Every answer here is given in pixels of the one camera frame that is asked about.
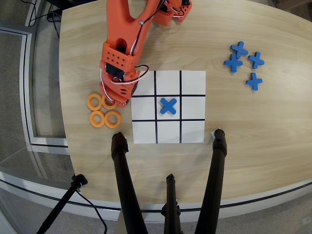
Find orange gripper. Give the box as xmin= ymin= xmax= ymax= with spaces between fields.
xmin=99 ymin=60 xmax=140 ymax=108

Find orange foam ring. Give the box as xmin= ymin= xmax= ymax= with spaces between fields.
xmin=101 ymin=95 xmax=117 ymax=110
xmin=89 ymin=110 xmax=106 ymax=128
xmin=104 ymin=111 xmax=122 ymax=129
xmin=87 ymin=93 xmax=104 ymax=111

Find blue foam cross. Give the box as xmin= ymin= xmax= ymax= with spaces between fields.
xmin=230 ymin=40 xmax=249 ymax=59
xmin=245 ymin=72 xmax=263 ymax=91
xmin=248 ymin=51 xmax=265 ymax=69
xmin=224 ymin=53 xmax=244 ymax=73
xmin=159 ymin=97 xmax=177 ymax=116

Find black floor cables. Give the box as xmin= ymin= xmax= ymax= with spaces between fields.
xmin=24 ymin=0 xmax=60 ymax=39

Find grey metal floor frame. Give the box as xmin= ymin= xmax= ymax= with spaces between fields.
xmin=0 ymin=26 xmax=70 ymax=149

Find white tic-tac-toe grid sheet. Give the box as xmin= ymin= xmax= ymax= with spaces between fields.
xmin=130 ymin=70 xmax=207 ymax=144

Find black tripod leg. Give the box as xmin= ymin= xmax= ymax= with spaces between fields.
xmin=194 ymin=128 xmax=228 ymax=234
xmin=111 ymin=132 xmax=149 ymax=234
xmin=160 ymin=174 xmax=182 ymax=234

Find thin black stand pole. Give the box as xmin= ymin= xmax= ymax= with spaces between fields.
xmin=36 ymin=174 xmax=88 ymax=234

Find black cable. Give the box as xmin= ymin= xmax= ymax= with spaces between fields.
xmin=75 ymin=189 xmax=108 ymax=234

